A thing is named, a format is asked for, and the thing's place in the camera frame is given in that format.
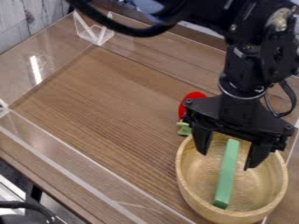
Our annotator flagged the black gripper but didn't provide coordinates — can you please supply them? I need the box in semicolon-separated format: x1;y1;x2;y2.
182;84;296;170

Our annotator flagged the long green block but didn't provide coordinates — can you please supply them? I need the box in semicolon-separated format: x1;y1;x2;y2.
212;139;239;210

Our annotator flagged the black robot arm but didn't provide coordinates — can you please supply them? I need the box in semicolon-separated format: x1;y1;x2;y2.
67;0;299;169

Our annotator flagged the red plush strawberry toy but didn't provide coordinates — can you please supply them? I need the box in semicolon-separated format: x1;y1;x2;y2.
175;91;210;137

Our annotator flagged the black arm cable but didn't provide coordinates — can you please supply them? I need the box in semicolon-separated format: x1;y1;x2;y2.
263;80;299;118

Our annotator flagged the black metal table frame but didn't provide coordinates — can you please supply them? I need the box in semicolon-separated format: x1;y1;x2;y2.
0;158;80;224

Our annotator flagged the black cable at corner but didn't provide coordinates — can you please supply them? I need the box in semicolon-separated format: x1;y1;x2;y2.
0;200;56;224

